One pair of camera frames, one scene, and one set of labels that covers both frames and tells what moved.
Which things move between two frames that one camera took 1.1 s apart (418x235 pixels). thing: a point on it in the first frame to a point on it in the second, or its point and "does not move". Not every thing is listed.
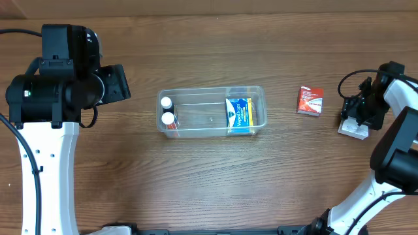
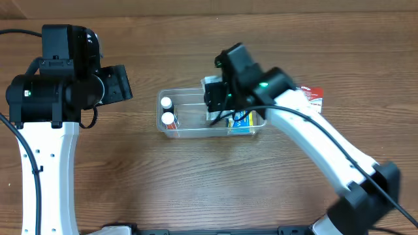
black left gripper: [117, 82] does not move
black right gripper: [354, 109] to [213, 96]
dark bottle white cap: [167, 105] does not move
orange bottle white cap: [168, 118] does not move
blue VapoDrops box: [239, 115] does not move
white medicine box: [349, 126] to [212, 115]
